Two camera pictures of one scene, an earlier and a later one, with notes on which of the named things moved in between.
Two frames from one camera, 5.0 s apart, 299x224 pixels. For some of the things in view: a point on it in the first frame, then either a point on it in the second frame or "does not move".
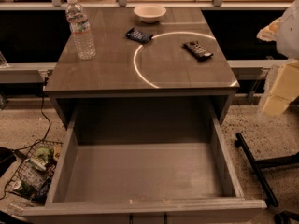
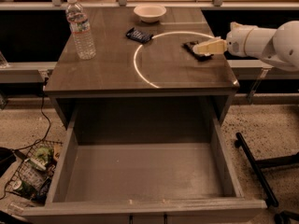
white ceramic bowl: [149, 13] does not move
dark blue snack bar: [138, 36] does not move
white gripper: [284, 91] -> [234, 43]
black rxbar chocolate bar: [196, 50] does not move
